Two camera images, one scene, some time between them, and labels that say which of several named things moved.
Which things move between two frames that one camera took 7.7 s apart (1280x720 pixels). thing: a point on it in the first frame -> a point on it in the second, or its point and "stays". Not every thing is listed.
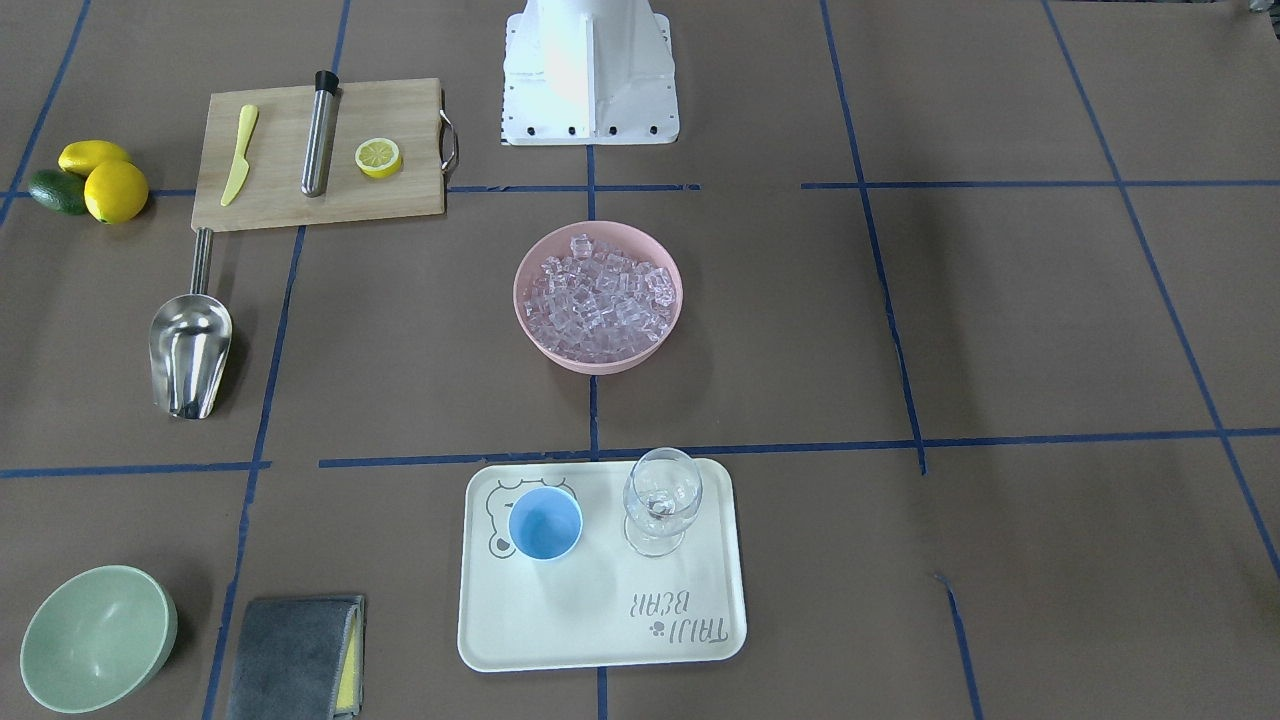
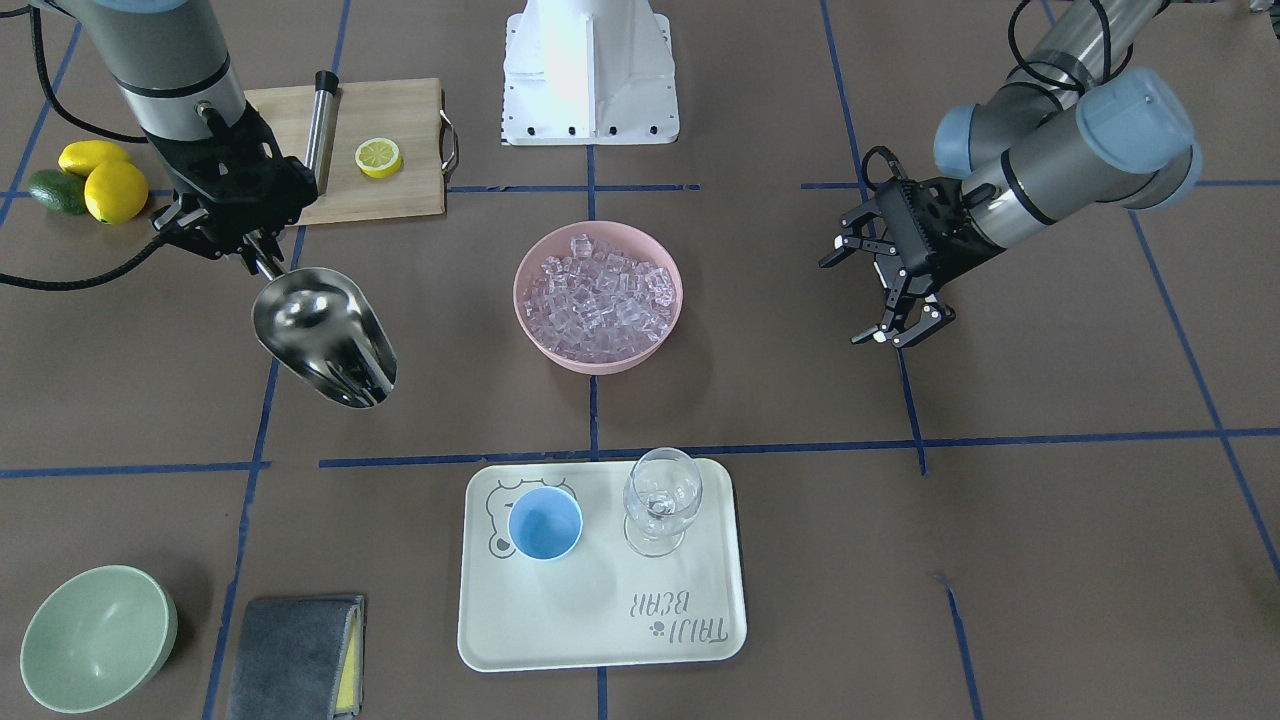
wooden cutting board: [409, 112] stays
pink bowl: [598, 298] stays
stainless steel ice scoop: [189, 341] -> [321, 329]
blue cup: [545, 523] stays
